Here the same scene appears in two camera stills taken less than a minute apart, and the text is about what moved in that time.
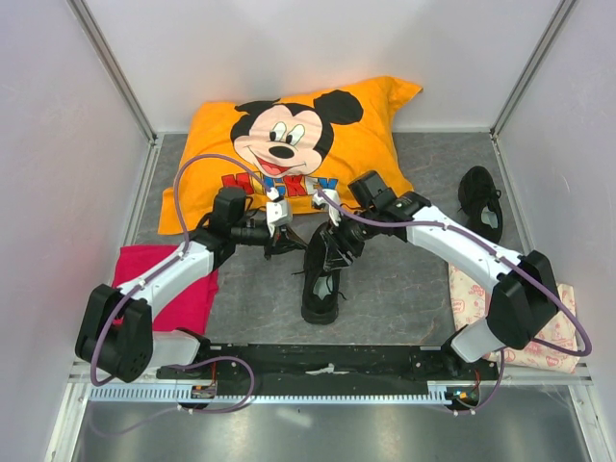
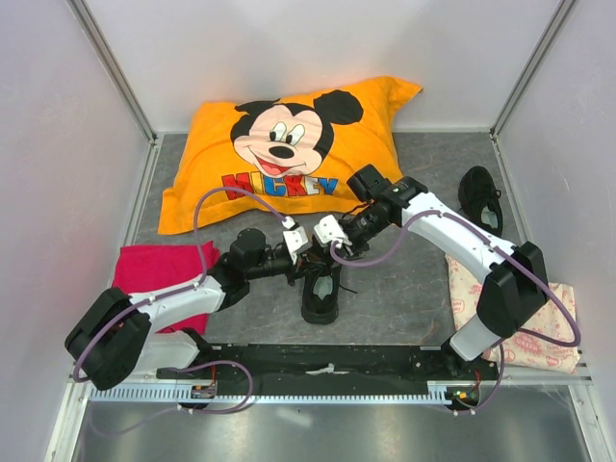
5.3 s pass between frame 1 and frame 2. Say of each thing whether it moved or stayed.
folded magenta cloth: stayed
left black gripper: moved
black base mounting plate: stayed
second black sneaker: stayed
